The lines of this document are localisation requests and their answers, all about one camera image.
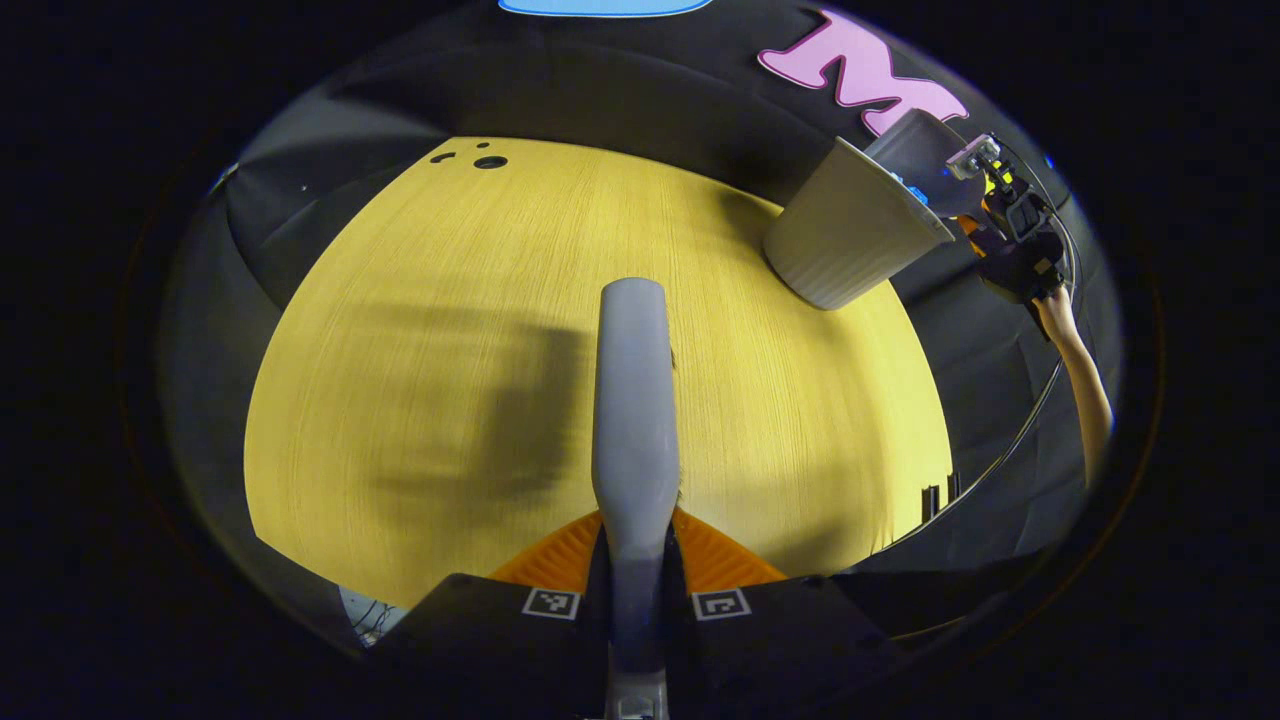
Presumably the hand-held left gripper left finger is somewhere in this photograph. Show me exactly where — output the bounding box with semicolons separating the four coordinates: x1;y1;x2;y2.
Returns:
375;510;613;720

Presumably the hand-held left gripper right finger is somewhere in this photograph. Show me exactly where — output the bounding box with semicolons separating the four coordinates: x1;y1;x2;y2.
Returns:
664;507;906;720

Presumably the grey plastic dustpan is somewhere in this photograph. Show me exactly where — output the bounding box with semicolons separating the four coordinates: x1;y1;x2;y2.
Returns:
864;108;988;220

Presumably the grey plastic garbage bin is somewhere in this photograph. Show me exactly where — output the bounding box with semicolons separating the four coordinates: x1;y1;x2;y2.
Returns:
762;136;957;312

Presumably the wooden desktop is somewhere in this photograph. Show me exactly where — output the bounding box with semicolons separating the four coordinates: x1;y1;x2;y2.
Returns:
243;136;955;611

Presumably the black table clamp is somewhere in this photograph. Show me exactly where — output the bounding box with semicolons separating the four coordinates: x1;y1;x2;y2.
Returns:
920;470;963;523

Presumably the thin grey cable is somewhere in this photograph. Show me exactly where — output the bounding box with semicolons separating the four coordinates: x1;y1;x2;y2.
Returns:
878;150;1081;553

